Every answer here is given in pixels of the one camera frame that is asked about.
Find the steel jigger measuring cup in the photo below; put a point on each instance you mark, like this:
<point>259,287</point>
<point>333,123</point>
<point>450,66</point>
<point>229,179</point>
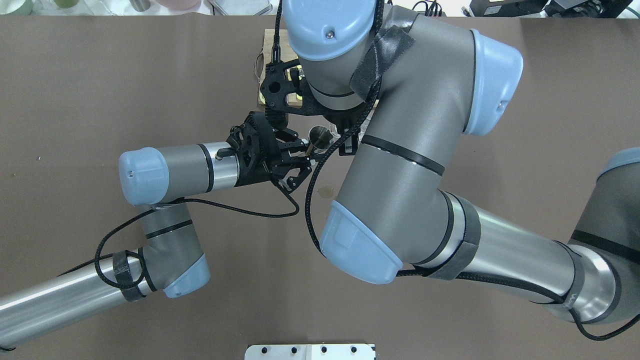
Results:
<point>320,140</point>

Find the steel shaker cup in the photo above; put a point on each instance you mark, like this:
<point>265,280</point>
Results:
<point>140,5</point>

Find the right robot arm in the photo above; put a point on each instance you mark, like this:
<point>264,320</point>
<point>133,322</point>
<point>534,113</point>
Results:
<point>432,83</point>

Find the green cup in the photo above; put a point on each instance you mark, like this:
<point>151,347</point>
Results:
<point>16,7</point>

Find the grey tray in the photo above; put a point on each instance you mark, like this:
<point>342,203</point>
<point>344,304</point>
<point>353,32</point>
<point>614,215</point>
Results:
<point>241,7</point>

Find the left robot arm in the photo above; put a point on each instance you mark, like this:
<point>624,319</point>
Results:
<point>158,249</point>

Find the white metal base plate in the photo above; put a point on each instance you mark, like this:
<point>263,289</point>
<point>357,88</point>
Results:
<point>317,351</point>

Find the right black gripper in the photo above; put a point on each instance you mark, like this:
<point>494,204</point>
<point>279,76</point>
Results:
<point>346,141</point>

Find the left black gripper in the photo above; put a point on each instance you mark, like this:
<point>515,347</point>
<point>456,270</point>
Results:
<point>251,172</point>

